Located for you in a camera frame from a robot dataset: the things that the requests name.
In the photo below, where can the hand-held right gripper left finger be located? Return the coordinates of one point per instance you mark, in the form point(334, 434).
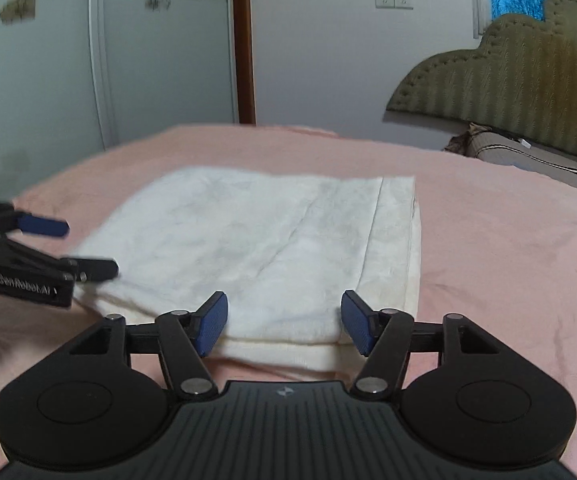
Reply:
point(213, 325)

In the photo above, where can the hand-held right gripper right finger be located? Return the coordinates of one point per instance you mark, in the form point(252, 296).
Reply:
point(358, 325)

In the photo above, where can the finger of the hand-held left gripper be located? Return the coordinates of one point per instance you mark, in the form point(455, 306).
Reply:
point(43, 225)
point(93, 268)

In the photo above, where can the white towel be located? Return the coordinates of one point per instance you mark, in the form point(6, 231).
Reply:
point(268, 250)

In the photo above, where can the pink blanket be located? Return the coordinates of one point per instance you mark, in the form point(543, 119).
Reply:
point(508, 270)

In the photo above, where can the white wardrobe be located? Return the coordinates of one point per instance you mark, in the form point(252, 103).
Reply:
point(118, 60)

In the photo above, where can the white mattress tag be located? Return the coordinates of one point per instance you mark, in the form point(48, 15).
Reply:
point(524, 143)

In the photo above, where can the olive padded headboard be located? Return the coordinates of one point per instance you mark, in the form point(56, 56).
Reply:
point(518, 75)

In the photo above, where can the brown wooden door frame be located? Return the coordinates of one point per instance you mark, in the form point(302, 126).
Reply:
point(244, 40)

